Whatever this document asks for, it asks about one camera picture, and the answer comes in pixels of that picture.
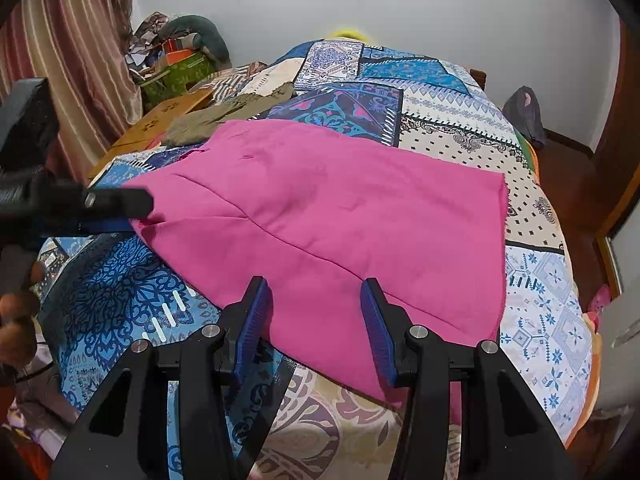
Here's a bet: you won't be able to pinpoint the striped orange pillow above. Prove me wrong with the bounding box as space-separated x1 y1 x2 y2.
189 62 267 104

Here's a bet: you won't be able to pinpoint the striped brown curtain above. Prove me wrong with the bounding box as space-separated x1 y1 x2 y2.
1 0 142 181

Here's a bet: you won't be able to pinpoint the wooden door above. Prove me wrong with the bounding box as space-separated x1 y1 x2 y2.
593 22 639 237

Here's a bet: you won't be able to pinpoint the olive green pants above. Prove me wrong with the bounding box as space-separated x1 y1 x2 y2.
160 82 294 148

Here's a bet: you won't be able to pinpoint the wooden lap table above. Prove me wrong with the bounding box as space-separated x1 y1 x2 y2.
87 89 213 180

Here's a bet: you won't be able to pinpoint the patchwork blue bedspread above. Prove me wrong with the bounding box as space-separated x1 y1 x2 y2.
41 39 592 479

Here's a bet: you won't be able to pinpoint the grey bag on floor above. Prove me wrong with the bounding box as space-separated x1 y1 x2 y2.
502 86 547 148

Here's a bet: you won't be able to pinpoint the pink pants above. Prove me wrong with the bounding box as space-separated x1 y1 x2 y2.
132 119 508 403

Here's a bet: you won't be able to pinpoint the left hand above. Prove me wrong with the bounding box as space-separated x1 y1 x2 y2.
0 261 44 387

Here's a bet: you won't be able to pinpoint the yellow headboard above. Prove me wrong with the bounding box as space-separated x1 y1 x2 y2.
326 29 372 44

